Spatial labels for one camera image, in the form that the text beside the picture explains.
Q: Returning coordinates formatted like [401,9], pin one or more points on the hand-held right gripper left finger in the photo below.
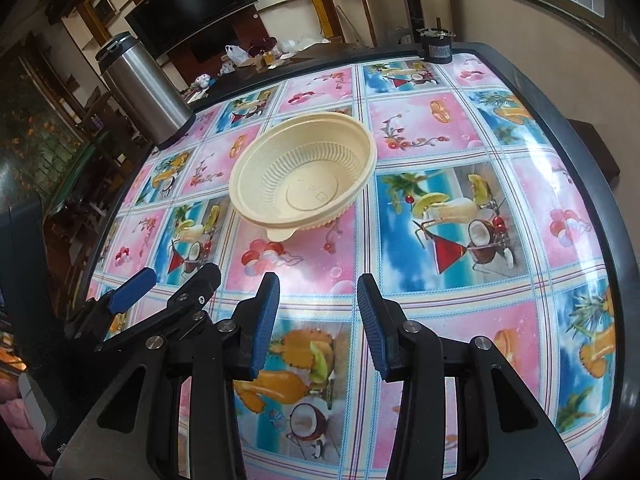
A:
[262,325]

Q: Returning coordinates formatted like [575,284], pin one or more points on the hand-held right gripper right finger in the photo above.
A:
[372,325]

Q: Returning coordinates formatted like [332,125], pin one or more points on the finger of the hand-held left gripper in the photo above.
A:
[197,285]
[132,287]

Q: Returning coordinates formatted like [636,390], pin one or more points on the beige plastic bowl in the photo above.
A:
[300,185]

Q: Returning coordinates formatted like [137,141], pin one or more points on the glass topped dark table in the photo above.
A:
[70,175]

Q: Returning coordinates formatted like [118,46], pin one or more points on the stainless steel thermos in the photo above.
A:
[142,95]

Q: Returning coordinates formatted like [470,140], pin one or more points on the small white toy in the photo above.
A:
[204,82]

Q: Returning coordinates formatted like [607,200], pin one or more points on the white plastic bag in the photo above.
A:
[236,55]

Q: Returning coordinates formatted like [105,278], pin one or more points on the wooden television cabinet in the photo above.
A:
[300,60]

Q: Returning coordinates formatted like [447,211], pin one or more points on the black television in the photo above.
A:
[200,0]

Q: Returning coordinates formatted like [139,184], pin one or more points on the brown wooden stool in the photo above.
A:
[595,145]

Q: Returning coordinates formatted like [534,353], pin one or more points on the small black round device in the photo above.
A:
[436,45]

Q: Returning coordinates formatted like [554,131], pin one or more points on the black rimmed table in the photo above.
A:
[575,110]

